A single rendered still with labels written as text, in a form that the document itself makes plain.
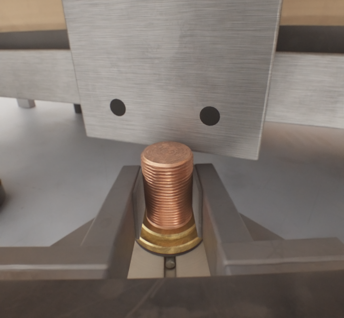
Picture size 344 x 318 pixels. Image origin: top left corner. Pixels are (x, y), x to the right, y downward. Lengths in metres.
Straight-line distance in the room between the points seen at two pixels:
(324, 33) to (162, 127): 0.15
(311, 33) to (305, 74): 0.05
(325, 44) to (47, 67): 0.24
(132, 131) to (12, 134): 0.43
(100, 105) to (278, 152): 0.32
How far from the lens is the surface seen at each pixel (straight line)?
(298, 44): 0.23
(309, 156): 0.43
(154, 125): 0.15
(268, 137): 0.48
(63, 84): 0.26
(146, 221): 0.16
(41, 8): 0.32
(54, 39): 0.32
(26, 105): 0.75
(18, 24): 0.35
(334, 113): 0.20
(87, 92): 0.17
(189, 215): 0.16
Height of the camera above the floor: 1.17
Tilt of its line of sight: 27 degrees up
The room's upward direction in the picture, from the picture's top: 179 degrees clockwise
